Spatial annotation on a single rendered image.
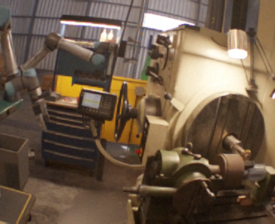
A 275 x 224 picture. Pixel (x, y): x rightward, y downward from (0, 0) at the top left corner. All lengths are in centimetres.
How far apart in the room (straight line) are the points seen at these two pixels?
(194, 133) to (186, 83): 27
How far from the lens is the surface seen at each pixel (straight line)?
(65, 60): 352
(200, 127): 135
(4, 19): 124
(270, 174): 142
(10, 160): 266
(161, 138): 132
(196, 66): 139
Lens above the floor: 168
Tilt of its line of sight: 12 degrees down
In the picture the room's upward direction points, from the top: 10 degrees clockwise
